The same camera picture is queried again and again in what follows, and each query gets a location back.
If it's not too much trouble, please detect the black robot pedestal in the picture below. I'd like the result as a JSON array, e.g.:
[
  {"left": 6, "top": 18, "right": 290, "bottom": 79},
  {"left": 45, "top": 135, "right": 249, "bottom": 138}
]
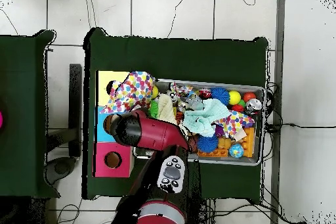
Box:
[{"left": 184, "top": 196, "right": 211, "bottom": 224}]

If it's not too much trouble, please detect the blue spiky ball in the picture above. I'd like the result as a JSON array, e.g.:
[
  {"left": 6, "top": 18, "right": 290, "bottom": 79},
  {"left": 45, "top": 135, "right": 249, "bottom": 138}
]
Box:
[{"left": 210, "top": 87, "right": 231, "bottom": 105}]

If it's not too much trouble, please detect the cream waffle cloth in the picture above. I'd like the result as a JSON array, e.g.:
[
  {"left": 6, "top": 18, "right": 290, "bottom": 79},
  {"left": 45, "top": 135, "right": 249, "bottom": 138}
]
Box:
[{"left": 157, "top": 93, "right": 179, "bottom": 126}]

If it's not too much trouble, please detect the silver can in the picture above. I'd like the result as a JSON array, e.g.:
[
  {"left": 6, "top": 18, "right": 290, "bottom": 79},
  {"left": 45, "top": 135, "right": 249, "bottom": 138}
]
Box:
[{"left": 245, "top": 98, "right": 263, "bottom": 116}]

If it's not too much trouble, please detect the grey rounded base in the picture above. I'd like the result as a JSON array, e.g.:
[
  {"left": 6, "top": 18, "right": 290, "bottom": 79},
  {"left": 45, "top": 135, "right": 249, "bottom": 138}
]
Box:
[{"left": 45, "top": 156, "right": 79, "bottom": 185}]

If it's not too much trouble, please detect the polka dot cloth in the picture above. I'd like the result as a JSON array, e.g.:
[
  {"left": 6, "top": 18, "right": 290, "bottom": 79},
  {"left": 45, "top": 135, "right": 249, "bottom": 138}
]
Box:
[
  {"left": 214, "top": 110, "right": 256, "bottom": 141},
  {"left": 99, "top": 70, "right": 157, "bottom": 114}
]

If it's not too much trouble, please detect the blue globe ball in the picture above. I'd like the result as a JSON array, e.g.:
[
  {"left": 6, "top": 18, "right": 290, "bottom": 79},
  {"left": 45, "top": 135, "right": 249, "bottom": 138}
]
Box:
[{"left": 228, "top": 143, "right": 245, "bottom": 158}]

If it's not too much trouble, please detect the wooden box with three holes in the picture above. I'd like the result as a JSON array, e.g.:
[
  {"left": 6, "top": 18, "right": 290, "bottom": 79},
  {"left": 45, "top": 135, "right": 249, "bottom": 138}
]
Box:
[{"left": 93, "top": 70, "right": 138, "bottom": 178}]

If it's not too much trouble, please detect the mint waffle cloth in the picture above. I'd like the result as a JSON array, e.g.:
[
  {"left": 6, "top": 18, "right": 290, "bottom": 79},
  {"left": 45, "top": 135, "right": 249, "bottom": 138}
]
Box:
[{"left": 182, "top": 98, "right": 232, "bottom": 138}]

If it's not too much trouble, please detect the wire mesh bin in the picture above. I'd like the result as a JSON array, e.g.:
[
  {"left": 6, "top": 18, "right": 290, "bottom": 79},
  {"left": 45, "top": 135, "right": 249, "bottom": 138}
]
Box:
[{"left": 133, "top": 78, "right": 266, "bottom": 166}]

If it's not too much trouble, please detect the black power cable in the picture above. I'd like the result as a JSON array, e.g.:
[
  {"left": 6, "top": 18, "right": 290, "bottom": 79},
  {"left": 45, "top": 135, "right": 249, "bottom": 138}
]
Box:
[{"left": 264, "top": 122, "right": 336, "bottom": 133}]

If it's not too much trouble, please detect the dark green table cloth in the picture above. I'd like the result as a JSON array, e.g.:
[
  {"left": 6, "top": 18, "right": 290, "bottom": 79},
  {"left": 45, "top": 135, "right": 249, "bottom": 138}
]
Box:
[
  {"left": 82, "top": 27, "right": 270, "bottom": 205},
  {"left": 0, "top": 30, "right": 62, "bottom": 199}
]

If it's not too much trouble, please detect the green spiky ball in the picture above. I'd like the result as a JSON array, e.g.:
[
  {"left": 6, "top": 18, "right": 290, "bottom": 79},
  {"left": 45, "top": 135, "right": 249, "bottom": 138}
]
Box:
[{"left": 148, "top": 99, "right": 159, "bottom": 119}]

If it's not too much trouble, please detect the orange ball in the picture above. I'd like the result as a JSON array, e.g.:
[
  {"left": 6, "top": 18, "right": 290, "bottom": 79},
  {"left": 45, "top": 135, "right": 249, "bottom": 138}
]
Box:
[{"left": 242, "top": 91, "right": 257, "bottom": 103}]

